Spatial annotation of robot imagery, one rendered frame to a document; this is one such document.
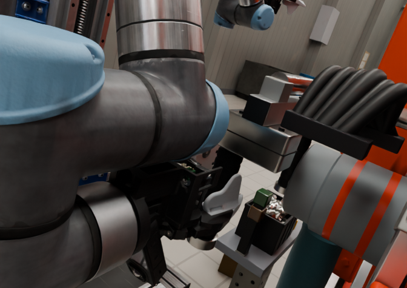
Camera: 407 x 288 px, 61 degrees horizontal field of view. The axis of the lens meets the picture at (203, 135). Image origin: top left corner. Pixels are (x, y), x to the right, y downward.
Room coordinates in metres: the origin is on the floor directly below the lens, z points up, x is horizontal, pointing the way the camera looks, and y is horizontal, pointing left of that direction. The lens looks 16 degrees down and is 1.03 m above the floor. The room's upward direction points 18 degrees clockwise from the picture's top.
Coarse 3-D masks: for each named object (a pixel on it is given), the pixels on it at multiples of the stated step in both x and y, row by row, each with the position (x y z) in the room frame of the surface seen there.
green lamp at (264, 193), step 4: (256, 192) 0.92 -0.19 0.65; (260, 192) 0.92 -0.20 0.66; (264, 192) 0.92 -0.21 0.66; (268, 192) 0.93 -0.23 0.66; (256, 196) 0.92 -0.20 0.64; (260, 196) 0.91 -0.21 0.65; (264, 196) 0.91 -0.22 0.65; (268, 196) 0.90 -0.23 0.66; (272, 196) 0.93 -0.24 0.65; (256, 200) 0.92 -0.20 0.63; (260, 200) 0.91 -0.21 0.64; (264, 200) 0.90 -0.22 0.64; (268, 200) 0.91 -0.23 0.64; (260, 204) 0.91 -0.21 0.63; (264, 204) 0.90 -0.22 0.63; (268, 204) 0.93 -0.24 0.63
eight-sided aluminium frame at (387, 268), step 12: (396, 228) 0.26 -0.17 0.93; (396, 240) 0.26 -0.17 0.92; (384, 252) 0.29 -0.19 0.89; (396, 252) 0.26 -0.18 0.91; (384, 264) 0.26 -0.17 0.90; (396, 264) 0.26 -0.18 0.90; (360, 276) 0.62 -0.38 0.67; (372, 276) 0.28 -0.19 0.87; (384, 276) 0.26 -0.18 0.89; (396, 276) 0.25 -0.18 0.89
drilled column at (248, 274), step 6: (240, 270) 1.10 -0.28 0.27; (246, 270) 1.09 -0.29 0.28; (270, 270) 1.13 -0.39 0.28; (234, 276) 1.10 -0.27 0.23; (240, 276) 1.09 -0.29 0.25; (246, 276) 1.09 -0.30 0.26; (252, 276) 1.08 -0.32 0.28; (264, 276) 1.08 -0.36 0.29; (234, 282) 1.10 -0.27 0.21; (240, 282) 1.09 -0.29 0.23; (246, 282) 1.08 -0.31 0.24; (252, 282) 1.09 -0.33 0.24; (258, 282) 1.06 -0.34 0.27; (264, 282) 1.11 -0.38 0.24
